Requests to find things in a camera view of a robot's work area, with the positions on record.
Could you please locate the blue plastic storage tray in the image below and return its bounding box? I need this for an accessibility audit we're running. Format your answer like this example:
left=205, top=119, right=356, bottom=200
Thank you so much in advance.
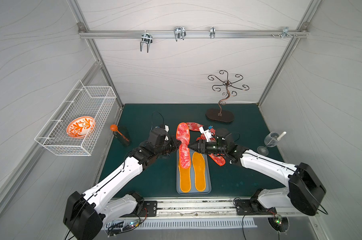
left=176, top=150, right=212, bottom=196

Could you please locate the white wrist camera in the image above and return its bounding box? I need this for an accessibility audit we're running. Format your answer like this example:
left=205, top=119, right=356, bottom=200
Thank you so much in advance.
left=200, top=126, right=216, bottom=142
left=162, top=125, right=169, bottom=141

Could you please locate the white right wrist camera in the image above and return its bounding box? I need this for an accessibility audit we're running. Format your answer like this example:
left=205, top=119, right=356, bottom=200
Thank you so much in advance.
left=200, top=126, right=216, bottom=142

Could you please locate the metal hook small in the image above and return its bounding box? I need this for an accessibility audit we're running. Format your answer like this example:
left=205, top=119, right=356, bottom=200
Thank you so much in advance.
left=210, top=27, right=216, bottom=39

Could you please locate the metal hook left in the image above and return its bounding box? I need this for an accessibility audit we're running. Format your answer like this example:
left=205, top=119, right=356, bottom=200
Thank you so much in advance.
left=140, top=33, right=153, bottom=53

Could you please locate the metal hook middle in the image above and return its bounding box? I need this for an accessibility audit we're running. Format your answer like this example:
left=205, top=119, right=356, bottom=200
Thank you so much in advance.
left=174, top=27, right=186, bottom=42

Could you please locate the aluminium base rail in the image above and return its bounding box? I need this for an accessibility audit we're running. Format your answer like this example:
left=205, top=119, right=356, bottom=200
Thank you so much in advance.
left=72, top=196, right=320, bottom=219

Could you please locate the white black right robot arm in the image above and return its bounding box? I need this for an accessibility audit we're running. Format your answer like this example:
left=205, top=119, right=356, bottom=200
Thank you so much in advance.
left=188, top=129, right=327, bottom=216

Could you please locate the metal bracket right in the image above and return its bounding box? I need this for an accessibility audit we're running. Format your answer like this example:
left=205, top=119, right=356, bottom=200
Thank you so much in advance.
left=271, top=27, right=298, bottom=39

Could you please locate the aluminium top rail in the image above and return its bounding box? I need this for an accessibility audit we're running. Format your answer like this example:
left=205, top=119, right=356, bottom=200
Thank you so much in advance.
left=79, top=29, right=310, bottom=40

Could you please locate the bronze scroll jewelry stand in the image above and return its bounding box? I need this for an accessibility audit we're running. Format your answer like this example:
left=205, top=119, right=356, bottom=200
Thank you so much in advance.
left=206, top=70, right=250, bottom=124

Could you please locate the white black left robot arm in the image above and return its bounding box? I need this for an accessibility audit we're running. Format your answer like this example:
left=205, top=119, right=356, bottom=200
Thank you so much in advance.
left=63, top=128, right=182, bottom=240

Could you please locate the red insole under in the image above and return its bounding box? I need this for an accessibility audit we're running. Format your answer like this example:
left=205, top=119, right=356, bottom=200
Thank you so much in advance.
left=196, top=135, right=209, bottom=142

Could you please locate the white wire basket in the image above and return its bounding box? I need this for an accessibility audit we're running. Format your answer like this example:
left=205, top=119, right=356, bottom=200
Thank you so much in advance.
left=34, top=81, right=116, bottom=157

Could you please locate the clear measuring cup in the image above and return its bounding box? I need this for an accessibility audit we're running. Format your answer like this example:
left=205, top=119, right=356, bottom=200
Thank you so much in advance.
left=257, top=132, right=287, bottom=156

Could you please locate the yellow insole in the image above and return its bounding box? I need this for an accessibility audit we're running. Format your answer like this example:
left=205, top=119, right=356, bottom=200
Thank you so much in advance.
left=192, top=152, right=207, bottom=192
left=178, top=164, right=192, bottom=193

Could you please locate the white vent strip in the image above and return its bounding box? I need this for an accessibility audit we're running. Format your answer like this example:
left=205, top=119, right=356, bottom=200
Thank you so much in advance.
left=80, top=217, right=258, bottom=231

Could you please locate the red insole top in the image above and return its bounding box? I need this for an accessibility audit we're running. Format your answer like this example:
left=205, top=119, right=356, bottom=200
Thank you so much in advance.
left=187, top=122, right=203, bottom=132

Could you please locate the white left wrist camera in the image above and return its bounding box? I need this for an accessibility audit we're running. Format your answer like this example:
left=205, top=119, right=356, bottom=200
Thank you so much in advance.
left=162, top=125, right=169, bottom=141

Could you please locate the orange patterned bowl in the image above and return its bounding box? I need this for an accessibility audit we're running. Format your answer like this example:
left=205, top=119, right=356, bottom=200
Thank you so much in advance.
left=66, top=116, right=96, bottom=139

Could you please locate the red insole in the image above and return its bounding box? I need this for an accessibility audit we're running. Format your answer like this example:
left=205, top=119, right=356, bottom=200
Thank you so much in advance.
left=187, top=122, right=203, bottom=132
left=209, top=154, right=226, bottom=167
left=176, top=123, right=191, bottom=169

